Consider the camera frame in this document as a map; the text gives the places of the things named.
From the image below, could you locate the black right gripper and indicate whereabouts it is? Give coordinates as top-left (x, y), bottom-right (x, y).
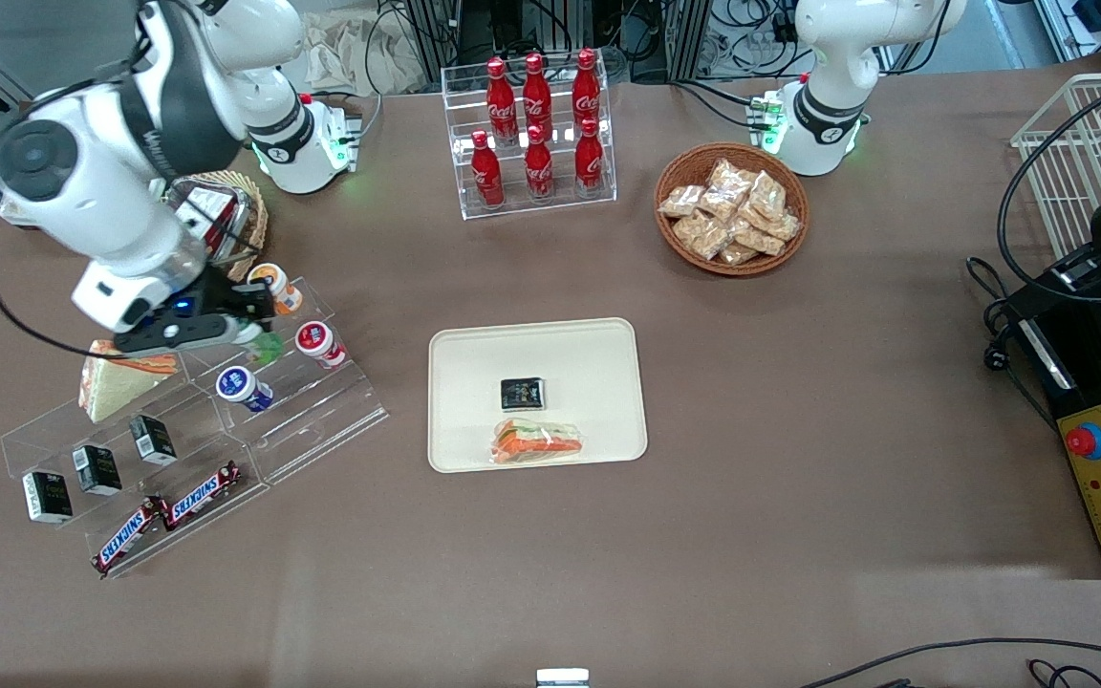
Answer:
top-left (135, 269), bottom-right (277, 328)

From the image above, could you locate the green gum bottle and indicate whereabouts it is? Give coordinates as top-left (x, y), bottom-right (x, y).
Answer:
top-left (243, 330), bottom-right (285, 367)

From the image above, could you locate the orange lid gum bottle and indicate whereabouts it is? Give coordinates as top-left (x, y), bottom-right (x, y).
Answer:
top-left (249, 263), bottom-right (304, 317)

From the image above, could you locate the red lid gum bottle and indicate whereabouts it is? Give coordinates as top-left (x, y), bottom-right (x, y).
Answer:
top-left (295, 322), bottom-right (349, 370)

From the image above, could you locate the blue lid gum bottle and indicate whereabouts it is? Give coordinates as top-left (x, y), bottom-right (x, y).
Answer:
top-left (216, 366), bottom-right (275, 414)

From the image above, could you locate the clear acrylic gum stand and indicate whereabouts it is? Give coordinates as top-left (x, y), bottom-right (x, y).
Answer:
top-left (176, 277), bottom-right (390, 485)

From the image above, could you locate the cream plastic tray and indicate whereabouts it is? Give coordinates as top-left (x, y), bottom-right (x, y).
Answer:
top-left (428, 318), bottom-right (649, 474)

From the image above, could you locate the oval wicker basket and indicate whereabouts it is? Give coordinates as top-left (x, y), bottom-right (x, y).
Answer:
top-left (166, 170), bottom-right (270, 284)

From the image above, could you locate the red and white box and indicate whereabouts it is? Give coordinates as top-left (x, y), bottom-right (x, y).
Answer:
top-left (173, 185), bottom-right (248, 265)

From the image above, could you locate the wrapped triangle sandwich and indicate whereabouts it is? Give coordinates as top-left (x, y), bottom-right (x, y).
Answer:
top-left (79, 339), bottom-right (179, 424)

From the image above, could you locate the small black box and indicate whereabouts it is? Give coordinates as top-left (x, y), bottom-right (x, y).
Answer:
top-left (73, 445), bottom-right (123, 497)
top-left (129, 415), bottom-right (178, 467)
top-left (22, 471), bottom-right (75, 525)

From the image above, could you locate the snickers bar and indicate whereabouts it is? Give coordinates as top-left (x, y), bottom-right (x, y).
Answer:
top-left (161, 462), bottom-right (243, 530)
top-left (92, 496), bottom-right (170, 575)

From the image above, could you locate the clear acrylic snack stand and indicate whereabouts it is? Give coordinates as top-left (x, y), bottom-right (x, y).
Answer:
top-left (0, 368), bottom-right (270, 581)

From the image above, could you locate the red cola bottle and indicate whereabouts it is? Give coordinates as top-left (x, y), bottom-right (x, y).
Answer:
top-left (571, 51), bottom-right (602, 125)
top-left (524, 125), bottom-right (556, 203)
top-left (573, 118), bottom-right (606, 196)
top-left (470, 131), bottom-right (507, 210)
top-left (486, 59), bottom-right (520, 150)
top-left (522, 54), bottom-right (554, 130)

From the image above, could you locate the crumpled brown paper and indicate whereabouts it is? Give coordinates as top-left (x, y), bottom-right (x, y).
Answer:
top-left (300, 10), bottom-right (429, 97)

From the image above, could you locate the black yellow control box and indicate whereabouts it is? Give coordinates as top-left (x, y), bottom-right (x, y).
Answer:
top-left (1007, 275), bottom-right (1101, 581)

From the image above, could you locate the small black packet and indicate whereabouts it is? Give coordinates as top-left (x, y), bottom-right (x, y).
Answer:
top-left (500, 377), bottom-right (547, 412)

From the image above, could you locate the wrapped orange sandwich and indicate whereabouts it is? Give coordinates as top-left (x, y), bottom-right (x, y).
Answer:
top-left (491, 419), bottom-right (586, 466)

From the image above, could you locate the clear acrylic bottle rack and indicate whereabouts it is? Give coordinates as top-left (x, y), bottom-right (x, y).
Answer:
top-left (442, 57), bottom-right (618, 222)

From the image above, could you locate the round wicker basket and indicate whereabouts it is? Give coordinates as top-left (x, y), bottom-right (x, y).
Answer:
top-left (655, 143), bottom-right (810, 278)

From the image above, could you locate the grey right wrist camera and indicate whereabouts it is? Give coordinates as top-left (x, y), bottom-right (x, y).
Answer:
top-left (115, 317), bottom-right (264, 358)

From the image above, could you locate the white wire basket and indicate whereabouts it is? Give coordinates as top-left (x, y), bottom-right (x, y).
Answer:
top-left (1010, 73), bottom-right (1101, 261)

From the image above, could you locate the black looping cable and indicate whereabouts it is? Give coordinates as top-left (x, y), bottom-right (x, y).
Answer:
top-left (965, 61), bottom-right (1101, 376)

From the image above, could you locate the thin black cable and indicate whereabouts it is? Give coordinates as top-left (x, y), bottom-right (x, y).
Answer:
top-left (797, 637), bottom-right (1101, 688)

